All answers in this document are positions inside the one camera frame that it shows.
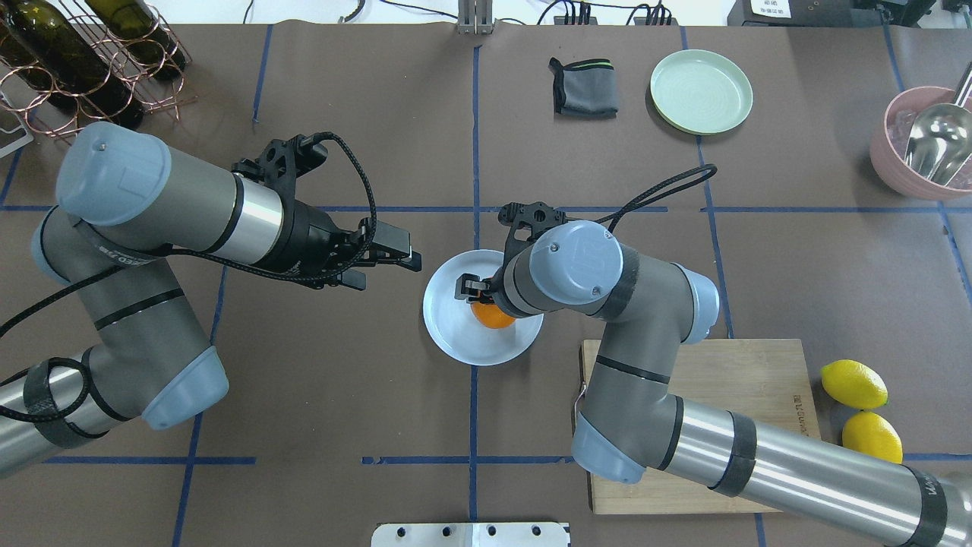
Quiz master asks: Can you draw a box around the copper wire bottle rack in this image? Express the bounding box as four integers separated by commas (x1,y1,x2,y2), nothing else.
2,1,198,141

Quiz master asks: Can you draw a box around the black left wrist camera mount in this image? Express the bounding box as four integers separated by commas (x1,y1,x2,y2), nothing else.
230,134,329,200

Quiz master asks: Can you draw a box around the yellow lemon outer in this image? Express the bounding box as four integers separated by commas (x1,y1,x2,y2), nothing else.
841,411,904,464

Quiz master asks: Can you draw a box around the aluminium frame post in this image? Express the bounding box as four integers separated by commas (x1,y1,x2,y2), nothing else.
457,0,496,35

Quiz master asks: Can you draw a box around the light blue plate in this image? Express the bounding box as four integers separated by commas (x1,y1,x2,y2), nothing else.
422,249,544,366

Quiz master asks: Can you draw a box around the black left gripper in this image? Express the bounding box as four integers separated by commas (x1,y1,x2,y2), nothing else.
281,200,422,291

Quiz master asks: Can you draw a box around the green wine bottle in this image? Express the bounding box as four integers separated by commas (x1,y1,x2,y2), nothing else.
86,1,187,82
2,1,144,129

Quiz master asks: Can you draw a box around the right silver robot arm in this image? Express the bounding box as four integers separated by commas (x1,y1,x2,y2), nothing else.
452,220,970,546

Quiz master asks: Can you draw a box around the light green plate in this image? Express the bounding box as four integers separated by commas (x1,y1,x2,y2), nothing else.
649,49,754,136

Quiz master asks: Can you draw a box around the metal scoop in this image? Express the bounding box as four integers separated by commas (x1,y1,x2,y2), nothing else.
904,65,971,187

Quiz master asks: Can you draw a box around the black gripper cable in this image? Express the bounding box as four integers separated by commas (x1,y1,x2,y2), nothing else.
596,163,718,232

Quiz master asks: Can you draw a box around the black computer box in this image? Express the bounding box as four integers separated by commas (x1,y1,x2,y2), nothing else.
727,1,854,28

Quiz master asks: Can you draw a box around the wooden cutting board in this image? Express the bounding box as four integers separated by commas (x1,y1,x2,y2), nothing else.
588,339,821,516

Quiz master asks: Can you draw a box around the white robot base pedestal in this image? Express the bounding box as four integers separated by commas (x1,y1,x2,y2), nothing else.
371,520,572,546

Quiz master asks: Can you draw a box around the grey folded cloth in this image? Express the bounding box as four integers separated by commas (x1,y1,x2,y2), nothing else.
549,58,620,119

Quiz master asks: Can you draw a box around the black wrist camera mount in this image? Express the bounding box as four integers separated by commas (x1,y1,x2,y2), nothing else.
230,134,329,200
497,201,568,267

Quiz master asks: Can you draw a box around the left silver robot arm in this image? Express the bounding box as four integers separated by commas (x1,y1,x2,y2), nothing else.
1,122,422,477

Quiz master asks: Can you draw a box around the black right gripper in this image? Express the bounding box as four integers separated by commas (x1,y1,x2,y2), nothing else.
454,270,511,312

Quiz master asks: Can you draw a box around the orange fruit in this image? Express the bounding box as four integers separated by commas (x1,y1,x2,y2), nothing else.
471,302,516,330

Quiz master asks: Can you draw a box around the yellow lemon near board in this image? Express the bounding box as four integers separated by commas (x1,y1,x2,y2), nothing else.
820,359,889,411

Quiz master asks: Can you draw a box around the pink bowl with ice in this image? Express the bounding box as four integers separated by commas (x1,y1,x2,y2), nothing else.
870,86,970,201

